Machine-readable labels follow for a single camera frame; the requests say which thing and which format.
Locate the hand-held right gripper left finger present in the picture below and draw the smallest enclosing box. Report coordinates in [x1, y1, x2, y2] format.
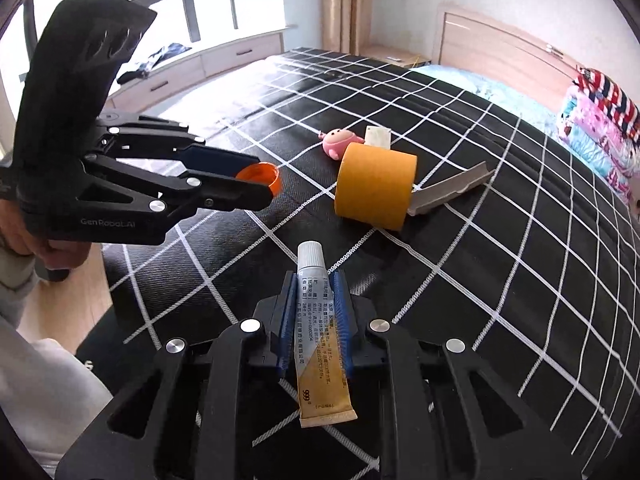
[55, 270, 301, 480]

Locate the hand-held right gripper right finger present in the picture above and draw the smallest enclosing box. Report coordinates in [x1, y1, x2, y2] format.
[332, 269, 586, 480]

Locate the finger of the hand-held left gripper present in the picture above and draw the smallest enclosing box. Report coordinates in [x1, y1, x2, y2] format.
[79, 154, 275, 222]
[96, 111, 260, 178]

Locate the white yellow ointment tube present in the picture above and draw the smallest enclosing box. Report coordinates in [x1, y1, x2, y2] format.
[296, 241, 358, 428]

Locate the orange bottle cap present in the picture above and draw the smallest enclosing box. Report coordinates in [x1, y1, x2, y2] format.
[235, 162, 282, 197]

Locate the person's left forearm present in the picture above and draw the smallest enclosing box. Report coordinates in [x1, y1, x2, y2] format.
[0, 245, 40, 321]

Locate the person's left hand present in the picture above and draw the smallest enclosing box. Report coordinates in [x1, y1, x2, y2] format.
[0, 201, 93, 271]

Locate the dark clothing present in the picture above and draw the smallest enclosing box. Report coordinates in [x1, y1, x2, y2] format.
[116, 42, 193, 86]

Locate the window bench with drawers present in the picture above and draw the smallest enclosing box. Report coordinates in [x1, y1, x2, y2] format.
[105, 30, 288, 111]

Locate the pink toy figure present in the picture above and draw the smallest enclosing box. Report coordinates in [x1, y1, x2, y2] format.
[319, 129, 365, 161]

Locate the yellow tape roll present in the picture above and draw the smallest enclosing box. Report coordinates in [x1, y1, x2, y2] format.
[334, 142, 418, 232]

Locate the black white checked cloth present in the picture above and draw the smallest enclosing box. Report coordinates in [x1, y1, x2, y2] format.
[102, 47, 640, 480]

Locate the white paper scrap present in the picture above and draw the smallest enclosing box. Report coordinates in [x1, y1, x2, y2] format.
[364, 126, 392, 150]

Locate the grey plastic strip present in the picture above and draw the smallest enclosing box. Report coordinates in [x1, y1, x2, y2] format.
[407, 160, 496, 217]

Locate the beige curtain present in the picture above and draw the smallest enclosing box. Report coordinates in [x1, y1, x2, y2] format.
[320, 0, 375, 55]

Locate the light wooden nightstand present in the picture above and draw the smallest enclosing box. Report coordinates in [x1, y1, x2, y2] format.
[360, 42, 433, 68]

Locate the person's white garment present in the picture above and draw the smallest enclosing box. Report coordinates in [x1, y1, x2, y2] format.
[0, 310, 113, 476]

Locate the blue folded quilt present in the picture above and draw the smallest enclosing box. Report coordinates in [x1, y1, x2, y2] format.
[555, 125, 636, 206]

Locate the light wooden headboard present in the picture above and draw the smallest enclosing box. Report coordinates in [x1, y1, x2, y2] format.
[431, 2, 596, 116]

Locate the pink printed folded quilt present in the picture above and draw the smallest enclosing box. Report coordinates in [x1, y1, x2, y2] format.
[557, 85, 640, 171]

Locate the striped folded quilt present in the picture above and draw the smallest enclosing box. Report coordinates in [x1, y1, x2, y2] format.
[572, 65, 640, 143]

